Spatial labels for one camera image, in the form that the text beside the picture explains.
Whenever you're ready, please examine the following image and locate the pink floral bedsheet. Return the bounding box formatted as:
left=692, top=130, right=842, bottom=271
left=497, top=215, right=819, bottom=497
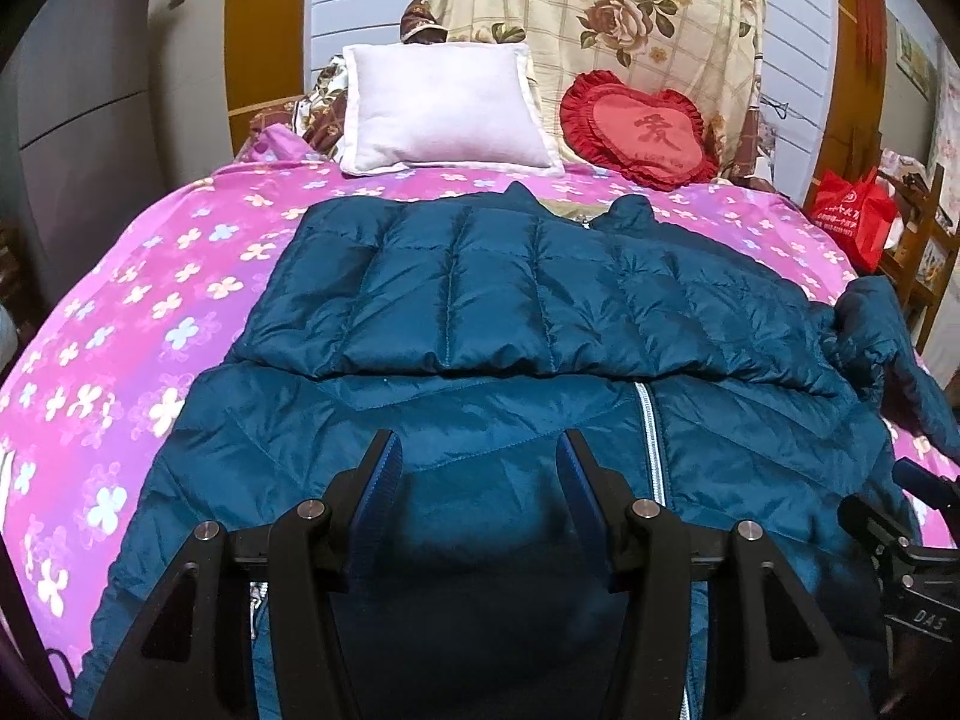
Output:
left=0, top=124, right=960, bottom=713

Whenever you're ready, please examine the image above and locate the framed wall picture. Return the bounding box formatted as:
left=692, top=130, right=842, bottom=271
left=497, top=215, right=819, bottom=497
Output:
left=895, top=18, right=938, bottom=88

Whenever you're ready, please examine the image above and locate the wooden door frame post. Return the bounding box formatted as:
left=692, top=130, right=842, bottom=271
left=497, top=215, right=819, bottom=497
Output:
left=829, top=0, right=890, bottom=192
left=223, top=0, right=310, bottom=157

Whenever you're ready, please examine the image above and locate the cream rose-print checked blanket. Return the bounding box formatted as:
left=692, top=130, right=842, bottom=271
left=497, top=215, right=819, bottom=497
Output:
left=424, top=0, right=766, bottom=166

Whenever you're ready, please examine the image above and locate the red knot hanging ornament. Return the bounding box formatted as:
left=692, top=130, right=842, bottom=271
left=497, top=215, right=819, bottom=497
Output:
left=851, top=0, right=890, bottom=74

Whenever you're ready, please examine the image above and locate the grey refrigerator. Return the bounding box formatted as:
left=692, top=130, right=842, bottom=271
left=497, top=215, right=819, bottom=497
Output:
left=11, top=0, right=241, bottom=278

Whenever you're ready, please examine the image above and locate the red heart-shaped cushion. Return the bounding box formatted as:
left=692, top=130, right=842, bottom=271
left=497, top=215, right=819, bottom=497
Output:
left=559, top=70, right=722, bottom=192

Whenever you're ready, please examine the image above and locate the pale floral hanging cloth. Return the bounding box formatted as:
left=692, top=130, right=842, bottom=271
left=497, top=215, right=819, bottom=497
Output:
left=926, top=45, right=960, bottom=192

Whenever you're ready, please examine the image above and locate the red shopping bag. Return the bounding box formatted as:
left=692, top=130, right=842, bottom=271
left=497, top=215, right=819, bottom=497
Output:
left=813, top=169, right=898, bottom=275

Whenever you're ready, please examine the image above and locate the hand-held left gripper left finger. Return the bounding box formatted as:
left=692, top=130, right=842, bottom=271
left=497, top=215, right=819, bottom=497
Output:
left=90, top=430, right=403, bottom=720

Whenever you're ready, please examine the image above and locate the teal down jacket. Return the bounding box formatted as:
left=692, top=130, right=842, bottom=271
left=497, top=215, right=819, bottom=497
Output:
left=75, top=180, right=960, bottom=720

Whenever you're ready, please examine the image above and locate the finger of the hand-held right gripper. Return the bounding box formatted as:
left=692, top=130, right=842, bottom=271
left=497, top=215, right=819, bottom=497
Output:
left=836, top=495, right=932, bottom=580
left=891, top=457, right=960, bottom=502

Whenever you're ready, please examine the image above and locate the white square pillow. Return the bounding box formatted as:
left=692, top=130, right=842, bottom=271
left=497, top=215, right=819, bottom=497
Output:
left=339, top=43, right=565, bottom=178

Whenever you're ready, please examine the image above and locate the wooden chair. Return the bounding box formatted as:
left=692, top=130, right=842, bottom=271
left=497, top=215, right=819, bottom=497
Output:
left=876, top=157, right=960, bottom=327

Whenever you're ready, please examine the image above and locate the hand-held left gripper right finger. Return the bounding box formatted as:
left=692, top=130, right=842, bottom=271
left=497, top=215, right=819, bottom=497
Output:
left=555, top=430, right=875, bottom=720

